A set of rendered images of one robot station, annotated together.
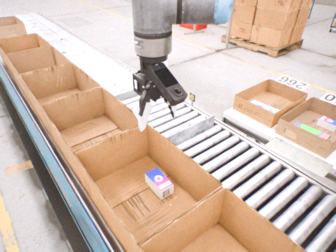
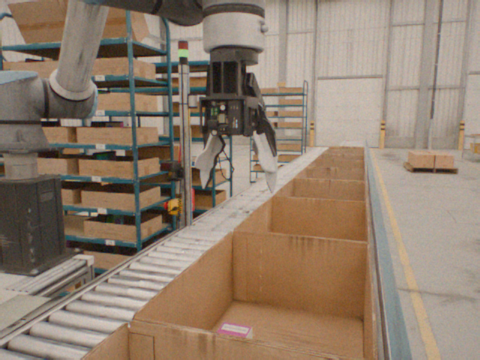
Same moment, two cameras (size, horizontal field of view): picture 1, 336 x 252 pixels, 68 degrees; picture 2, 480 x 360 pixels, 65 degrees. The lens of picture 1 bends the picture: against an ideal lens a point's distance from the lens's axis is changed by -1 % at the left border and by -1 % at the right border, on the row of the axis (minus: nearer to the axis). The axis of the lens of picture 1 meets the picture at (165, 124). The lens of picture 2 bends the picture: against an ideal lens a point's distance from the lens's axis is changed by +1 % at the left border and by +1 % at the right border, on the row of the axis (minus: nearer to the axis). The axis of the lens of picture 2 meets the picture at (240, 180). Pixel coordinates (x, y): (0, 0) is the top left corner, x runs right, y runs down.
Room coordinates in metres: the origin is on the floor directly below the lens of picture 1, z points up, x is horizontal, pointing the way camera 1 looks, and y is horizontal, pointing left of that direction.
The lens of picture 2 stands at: (0.93, 0.51, 1.29)
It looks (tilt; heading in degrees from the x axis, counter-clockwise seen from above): 9 degrees down; 235
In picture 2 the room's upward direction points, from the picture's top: straight up
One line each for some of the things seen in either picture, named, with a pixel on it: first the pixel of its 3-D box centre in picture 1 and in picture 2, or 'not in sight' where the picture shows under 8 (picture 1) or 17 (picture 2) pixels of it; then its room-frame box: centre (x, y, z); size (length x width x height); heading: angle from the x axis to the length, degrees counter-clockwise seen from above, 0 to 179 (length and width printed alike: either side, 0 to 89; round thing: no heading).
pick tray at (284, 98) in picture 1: (270, 101); not in sight; (1.39, -0.66, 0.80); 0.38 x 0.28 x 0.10; 128
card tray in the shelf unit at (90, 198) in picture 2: not in sight; (122, 195); (0.17, -1.95, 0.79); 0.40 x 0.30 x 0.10; 129
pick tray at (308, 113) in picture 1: (318, 124); not in sight; (1.14, -0.85, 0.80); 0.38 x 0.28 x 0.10; 129
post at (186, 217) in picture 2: not in sight; (184, 156); (0.07, -1.22, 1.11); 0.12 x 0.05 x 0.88; 37
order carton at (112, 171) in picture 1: (144, 187); (276, 320); (0.55, 0.07, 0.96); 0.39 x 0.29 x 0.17; 38
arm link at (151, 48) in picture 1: (151, 44); (235, 38); (0.61, 0.03, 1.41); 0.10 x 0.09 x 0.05; 127
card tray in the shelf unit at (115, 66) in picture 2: not in sight; (115, 70); (0.18, -1.95, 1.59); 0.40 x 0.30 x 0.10; 128
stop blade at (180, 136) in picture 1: (184, 135); not in sight; (1.08, -0.10, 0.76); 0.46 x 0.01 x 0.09; 127
